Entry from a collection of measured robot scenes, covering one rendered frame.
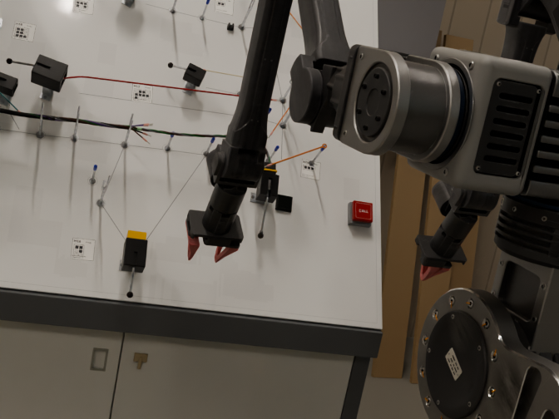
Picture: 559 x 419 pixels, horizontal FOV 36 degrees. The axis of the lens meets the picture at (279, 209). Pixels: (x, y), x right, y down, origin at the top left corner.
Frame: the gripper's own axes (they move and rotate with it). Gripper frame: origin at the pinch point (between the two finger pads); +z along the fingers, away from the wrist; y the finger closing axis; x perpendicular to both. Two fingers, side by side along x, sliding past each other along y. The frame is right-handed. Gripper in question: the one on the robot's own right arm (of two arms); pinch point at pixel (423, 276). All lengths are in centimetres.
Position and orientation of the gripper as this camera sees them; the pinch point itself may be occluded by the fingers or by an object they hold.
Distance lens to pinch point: 190.7
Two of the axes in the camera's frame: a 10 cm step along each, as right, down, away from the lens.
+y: -9.3, -1.1, -3.6
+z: -3.3, 7.0, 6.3
